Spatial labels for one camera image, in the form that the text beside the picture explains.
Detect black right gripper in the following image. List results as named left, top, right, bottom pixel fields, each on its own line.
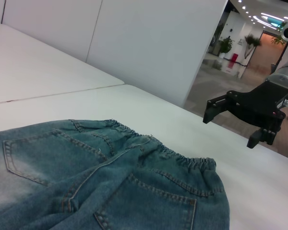
left=203, top=81, right=288, bottom=148

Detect blue denim shorts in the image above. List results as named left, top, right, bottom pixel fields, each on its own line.
left=0, top=118, right=232, bottom=230

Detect red sign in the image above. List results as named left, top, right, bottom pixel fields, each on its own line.
left=227, top=53, right=240, bottom=64

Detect tall plant in white vase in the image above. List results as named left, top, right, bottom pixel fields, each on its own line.
left=243, top=34, right=262, bottom=66

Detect bushy green potted plant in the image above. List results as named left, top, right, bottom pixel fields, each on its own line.
left=218, top=35, right=233, bottom=59

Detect green leafy plant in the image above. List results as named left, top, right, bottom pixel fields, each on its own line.
left=271, top=22, right=288, bottom=45

